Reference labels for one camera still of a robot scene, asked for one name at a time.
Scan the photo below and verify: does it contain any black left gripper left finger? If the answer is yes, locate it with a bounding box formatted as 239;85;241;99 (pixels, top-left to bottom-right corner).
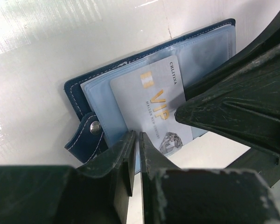
0;131;136;224

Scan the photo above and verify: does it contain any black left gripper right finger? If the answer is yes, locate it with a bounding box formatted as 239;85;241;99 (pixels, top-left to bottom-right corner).
139;132;280;224

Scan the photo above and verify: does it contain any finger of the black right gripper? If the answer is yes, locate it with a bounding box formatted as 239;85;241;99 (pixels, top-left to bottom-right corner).
175;44;280;158

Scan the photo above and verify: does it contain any blue leather card holder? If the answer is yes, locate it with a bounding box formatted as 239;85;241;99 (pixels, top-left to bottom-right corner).
64;19;236;163

